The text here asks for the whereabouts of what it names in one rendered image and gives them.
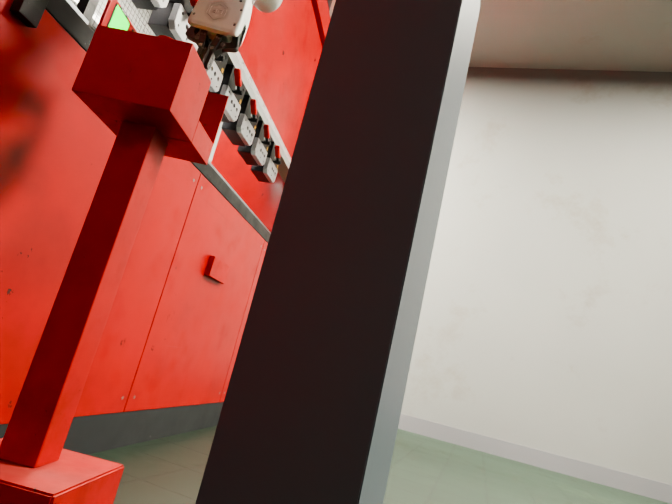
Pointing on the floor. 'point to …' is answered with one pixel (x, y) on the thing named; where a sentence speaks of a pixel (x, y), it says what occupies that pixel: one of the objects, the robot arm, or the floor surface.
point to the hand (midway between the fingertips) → (203, 61)
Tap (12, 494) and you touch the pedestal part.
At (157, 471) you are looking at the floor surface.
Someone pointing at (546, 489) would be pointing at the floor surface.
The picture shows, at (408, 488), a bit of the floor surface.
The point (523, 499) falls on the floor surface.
